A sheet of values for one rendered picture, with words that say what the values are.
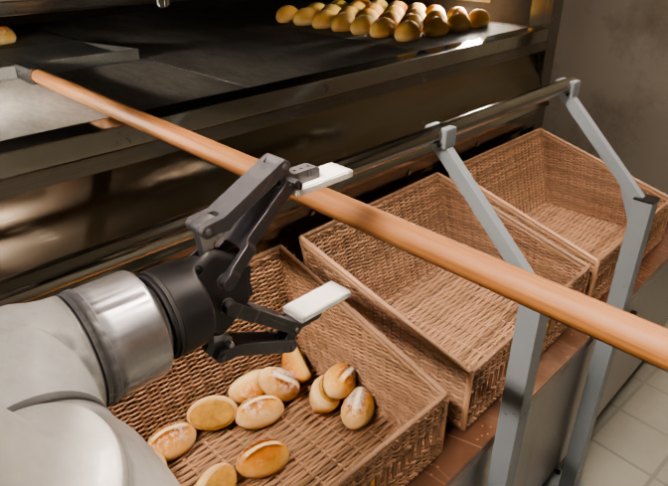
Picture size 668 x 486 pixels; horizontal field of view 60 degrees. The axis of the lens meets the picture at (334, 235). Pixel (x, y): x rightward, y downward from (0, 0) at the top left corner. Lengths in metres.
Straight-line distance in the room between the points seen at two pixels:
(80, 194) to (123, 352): 0.66
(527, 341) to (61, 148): 0.83
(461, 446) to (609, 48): 2.63
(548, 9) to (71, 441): 2.00
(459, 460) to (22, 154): 0.92
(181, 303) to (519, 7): 1.87
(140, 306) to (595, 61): 3.24
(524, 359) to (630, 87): 2.52
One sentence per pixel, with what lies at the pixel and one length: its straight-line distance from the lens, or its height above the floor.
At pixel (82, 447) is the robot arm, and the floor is 1.27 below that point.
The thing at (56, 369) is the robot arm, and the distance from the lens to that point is 0.40.
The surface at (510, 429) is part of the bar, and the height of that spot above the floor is 0.64.
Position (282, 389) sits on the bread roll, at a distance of 1.22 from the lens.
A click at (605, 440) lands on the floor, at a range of 2.19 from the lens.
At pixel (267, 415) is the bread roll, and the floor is 0.62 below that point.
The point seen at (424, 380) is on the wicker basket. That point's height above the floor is 0.74.
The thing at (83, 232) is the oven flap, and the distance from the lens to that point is 1.07.
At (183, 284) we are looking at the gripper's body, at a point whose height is 1.23.
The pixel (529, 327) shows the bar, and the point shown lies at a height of 0.87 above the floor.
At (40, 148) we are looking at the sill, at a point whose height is 1.17.
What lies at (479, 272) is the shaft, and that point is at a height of 1.20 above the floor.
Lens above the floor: 1.47
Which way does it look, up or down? 28 degrees down
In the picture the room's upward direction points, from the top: straight up
